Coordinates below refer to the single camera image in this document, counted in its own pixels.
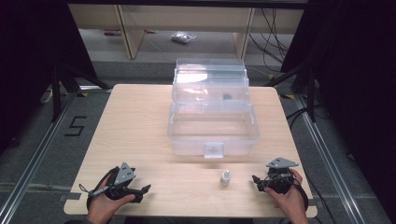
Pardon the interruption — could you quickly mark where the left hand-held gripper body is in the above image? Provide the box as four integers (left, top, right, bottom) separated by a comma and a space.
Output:
105, 161, 138, 201

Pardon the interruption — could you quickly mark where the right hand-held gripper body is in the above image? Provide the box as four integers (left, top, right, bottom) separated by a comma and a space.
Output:
263, 156, 300, 196

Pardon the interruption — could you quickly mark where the person's right hand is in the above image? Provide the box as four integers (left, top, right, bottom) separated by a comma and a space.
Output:
263, 168, 309, 224

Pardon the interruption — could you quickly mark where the person's left hand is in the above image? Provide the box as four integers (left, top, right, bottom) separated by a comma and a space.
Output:
86, 175, 136, 224

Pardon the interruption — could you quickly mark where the small white bottle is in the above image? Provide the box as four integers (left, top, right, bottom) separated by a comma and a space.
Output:
219, 170, 233, 188

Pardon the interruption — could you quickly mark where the clear plastic storage box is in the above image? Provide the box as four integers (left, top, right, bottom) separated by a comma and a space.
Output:
166, 58, 262, 160

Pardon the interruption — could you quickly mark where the black metal stand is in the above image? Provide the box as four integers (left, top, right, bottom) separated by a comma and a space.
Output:
263, 61, 318, 123
50, 60, 114, 123

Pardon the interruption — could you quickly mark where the white floor object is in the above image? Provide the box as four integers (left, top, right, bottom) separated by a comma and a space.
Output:
39, 88, 54, 105

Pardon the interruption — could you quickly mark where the black curtain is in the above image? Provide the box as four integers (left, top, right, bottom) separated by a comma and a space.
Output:
279, 0, 396, 216
0, 0, 98, 157

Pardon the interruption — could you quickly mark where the light wooden shelf unit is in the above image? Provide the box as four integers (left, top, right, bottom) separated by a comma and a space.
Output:
67, 3, 305, 61

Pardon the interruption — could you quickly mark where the clear plastic bag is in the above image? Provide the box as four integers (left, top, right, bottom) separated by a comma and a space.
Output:
170, 31, 198, 45

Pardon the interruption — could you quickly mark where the black wrist strap cable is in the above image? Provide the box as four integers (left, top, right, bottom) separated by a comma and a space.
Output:
290, 182, 310, 213
78, 167, 120, 211

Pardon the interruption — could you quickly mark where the metal floor rail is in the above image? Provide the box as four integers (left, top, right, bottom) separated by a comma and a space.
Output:
0, 91, 78, 224
293, 94, 368, 224

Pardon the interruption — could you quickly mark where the black floor cable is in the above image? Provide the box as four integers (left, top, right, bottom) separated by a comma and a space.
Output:
285, 104, 326, 130

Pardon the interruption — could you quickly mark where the bundle of black cables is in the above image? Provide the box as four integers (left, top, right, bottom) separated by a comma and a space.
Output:
247, 7, 291, 73

